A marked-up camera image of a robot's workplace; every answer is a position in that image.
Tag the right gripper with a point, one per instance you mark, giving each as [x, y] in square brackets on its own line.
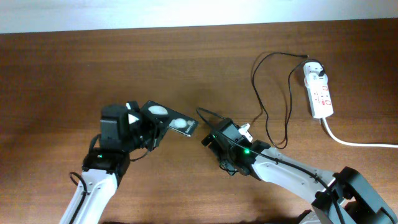
[229, 167]

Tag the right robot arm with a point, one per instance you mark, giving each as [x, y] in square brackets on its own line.
[336, 197]

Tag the black smartphone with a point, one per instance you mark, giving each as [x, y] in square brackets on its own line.
[176, 121]

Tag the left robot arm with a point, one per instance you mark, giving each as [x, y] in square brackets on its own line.
[123, 129]

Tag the white USB charger adapter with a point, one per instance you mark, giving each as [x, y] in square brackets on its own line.
[314, 75]

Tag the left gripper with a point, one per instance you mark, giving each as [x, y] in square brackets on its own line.
[157, 128]

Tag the white power strip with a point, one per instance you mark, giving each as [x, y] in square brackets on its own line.
[320, 101]

